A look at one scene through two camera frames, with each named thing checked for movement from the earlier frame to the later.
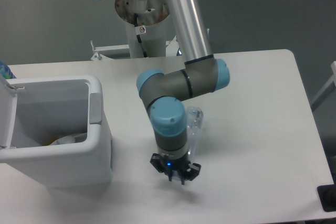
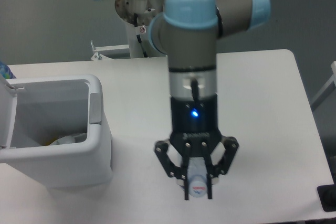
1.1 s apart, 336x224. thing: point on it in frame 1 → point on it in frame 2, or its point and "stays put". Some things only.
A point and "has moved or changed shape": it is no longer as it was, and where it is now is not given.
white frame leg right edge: (327, 90) stays put
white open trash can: (51, 129) stays put
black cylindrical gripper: (165, 165) → (194, 125)
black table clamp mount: (327, 194) stays put
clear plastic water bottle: (195, 118) has moved or changed shape
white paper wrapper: (71, 139) stays put
